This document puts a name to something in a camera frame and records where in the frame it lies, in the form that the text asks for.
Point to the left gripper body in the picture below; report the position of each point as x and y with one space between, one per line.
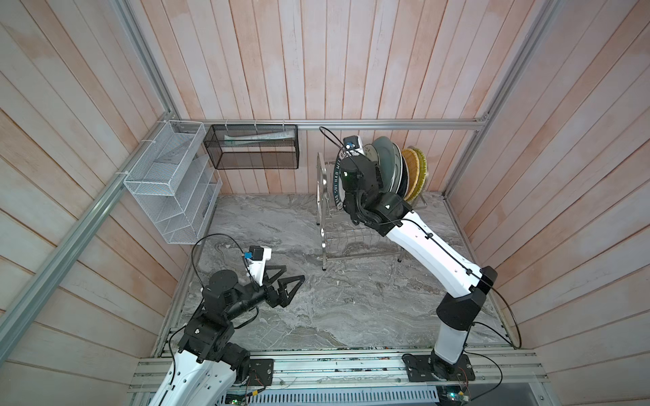
272 298

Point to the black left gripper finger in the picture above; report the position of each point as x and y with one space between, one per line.
273 272
289 287

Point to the white plate with text rim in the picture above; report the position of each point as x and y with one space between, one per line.
338 191

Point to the dark teal ceramic plate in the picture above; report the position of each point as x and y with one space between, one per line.
385 152

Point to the orange woven bamboo plate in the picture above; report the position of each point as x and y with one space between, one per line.
413 165

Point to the yellow green woven plate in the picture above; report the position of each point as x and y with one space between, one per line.
422 175

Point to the black round plate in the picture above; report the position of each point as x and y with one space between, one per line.
404 180

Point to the cream floral plate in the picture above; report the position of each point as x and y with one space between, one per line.
371 153

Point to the orange sunburst plate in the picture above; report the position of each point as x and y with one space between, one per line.
398 169

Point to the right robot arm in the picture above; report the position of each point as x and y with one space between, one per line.
467 285

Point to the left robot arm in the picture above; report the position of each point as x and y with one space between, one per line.
206 364

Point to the rolled paper tube in basket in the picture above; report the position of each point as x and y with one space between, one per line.
272 139

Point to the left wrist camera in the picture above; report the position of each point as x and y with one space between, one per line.
255 260

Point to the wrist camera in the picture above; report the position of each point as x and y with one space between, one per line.
352 145
255 260

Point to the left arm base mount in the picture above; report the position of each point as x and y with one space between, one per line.
256 372

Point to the white wire mesh shelf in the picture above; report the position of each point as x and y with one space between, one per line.
174 184

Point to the black mesh wall basket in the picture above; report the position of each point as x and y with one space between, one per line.
250 158

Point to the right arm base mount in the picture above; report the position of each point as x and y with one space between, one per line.
430 368

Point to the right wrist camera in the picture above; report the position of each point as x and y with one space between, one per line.
352 145

